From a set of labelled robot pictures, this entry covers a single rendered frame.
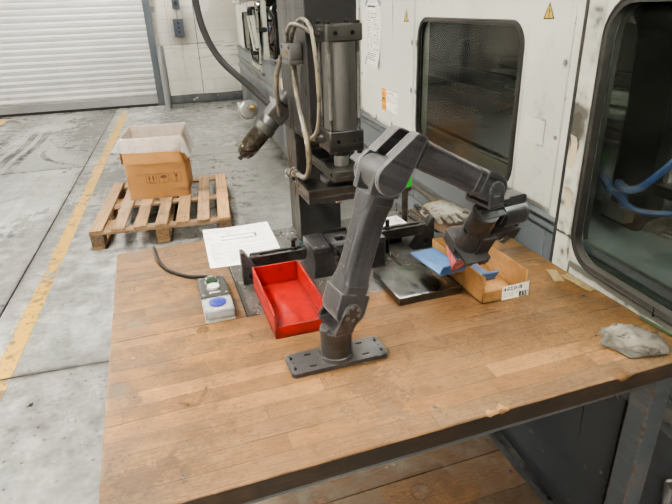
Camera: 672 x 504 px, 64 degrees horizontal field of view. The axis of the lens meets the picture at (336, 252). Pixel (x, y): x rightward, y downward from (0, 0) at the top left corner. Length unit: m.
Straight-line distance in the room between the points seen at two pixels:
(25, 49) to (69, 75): 0.72
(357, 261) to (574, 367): 0.47
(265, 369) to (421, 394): 0.31
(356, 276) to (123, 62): 9.65
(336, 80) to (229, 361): 0.67
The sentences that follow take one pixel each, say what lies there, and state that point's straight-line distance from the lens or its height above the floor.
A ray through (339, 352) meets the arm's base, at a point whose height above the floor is 0.94.
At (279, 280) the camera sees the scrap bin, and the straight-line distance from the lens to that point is 1.40.
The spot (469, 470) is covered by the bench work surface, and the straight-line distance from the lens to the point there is 1.87.
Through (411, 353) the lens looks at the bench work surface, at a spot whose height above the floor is 0.90.
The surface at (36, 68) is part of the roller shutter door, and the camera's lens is 10.71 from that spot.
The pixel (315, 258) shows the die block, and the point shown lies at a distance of 1.40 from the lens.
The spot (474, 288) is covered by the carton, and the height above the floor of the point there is 0.93.
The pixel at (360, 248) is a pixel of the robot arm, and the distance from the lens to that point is 1.00.
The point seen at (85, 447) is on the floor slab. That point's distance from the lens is 2.47.
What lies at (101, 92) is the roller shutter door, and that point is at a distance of 10.59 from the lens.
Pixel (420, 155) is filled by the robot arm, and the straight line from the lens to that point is 0.98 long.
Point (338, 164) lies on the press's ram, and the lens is 1.37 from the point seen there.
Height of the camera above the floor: 1.55
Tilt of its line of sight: 25 degrees down
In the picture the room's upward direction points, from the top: 2 degrees counter-clockwise
